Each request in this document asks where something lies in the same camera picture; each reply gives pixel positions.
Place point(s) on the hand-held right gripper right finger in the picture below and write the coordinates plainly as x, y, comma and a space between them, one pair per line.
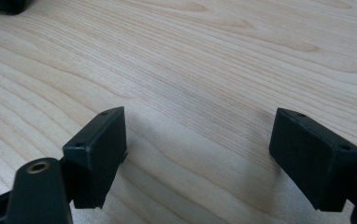
313, 158

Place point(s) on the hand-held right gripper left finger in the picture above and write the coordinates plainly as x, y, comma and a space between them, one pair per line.
100, 155

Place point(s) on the black pencil case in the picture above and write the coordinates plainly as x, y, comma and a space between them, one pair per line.
2, 5

